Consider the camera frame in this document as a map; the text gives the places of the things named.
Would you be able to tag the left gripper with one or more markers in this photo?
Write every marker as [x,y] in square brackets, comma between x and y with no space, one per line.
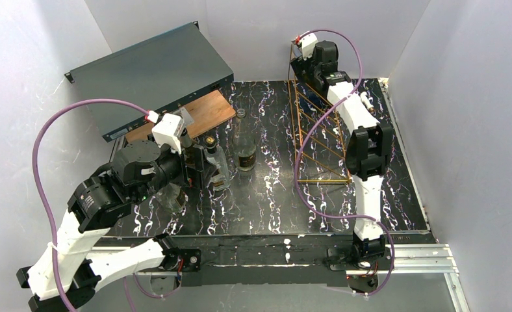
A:
[199,166]

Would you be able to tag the aluminium frame rail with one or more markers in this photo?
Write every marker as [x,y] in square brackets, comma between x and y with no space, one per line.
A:
[422,259]

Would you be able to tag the clear tall glass bottle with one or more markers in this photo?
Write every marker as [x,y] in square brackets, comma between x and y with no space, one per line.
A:
[244,142]

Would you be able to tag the grey rack server box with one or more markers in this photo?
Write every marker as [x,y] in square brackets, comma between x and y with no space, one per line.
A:
[160,74]

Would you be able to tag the white pipe fitting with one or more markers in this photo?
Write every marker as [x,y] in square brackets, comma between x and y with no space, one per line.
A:
[366,102]

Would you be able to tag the gold wire wine rack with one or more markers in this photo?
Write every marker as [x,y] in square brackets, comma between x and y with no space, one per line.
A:
[322,158]

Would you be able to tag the clear round glass bottle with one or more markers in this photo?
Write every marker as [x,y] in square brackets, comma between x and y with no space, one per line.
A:
[171,198]

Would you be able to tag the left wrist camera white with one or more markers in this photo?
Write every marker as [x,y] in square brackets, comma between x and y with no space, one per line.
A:
[168,131]

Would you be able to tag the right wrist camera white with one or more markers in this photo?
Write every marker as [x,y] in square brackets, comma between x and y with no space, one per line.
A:
[305,45]

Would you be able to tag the dark brown wine bottle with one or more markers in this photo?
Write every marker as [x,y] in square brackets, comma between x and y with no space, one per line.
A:
[193,153]

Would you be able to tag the wooden board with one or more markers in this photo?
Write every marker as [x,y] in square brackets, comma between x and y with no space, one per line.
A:
[207,113]

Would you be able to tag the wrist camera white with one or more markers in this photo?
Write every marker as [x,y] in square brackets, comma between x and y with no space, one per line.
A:
[168,131]
[305,45]

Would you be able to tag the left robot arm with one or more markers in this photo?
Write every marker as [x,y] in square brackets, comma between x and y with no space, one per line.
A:
[66,277]

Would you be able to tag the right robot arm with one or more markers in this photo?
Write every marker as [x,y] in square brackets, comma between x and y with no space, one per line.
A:
[368,151]

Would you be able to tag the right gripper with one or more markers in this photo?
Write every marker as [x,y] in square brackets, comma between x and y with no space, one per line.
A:
[299,68]

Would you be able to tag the metal bracket with knob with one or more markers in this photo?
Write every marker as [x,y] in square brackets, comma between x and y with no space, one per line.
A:
[185,115]

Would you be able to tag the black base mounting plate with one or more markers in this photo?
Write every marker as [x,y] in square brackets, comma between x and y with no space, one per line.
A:
[270,259]

